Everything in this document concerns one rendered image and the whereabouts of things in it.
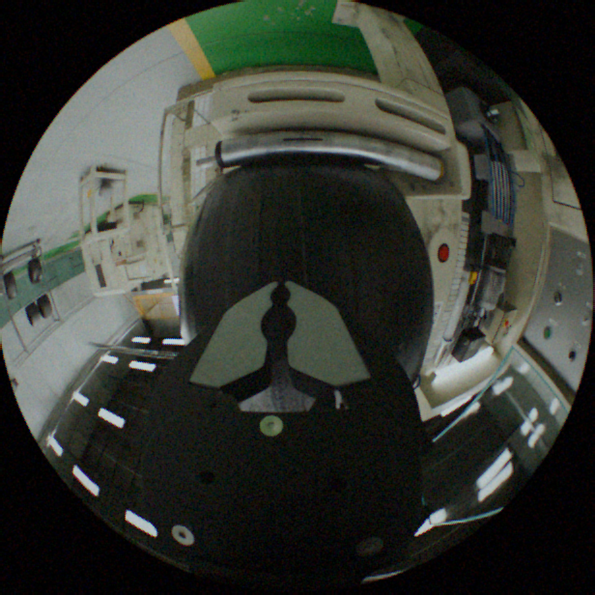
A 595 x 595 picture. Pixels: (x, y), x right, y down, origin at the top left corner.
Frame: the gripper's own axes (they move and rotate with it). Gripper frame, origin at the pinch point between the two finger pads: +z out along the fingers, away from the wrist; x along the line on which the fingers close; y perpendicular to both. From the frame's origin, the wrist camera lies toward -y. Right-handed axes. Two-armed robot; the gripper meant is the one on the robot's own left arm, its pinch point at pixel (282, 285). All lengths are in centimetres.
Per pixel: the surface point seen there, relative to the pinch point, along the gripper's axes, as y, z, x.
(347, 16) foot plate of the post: -99, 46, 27
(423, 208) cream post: -5.3, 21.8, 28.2
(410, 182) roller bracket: -10.5, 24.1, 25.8
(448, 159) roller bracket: -14.8, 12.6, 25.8
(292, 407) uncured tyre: 11.2, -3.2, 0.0
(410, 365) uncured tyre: 8.2, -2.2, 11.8
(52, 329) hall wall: 210, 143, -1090
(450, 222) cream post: -3.6, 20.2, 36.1
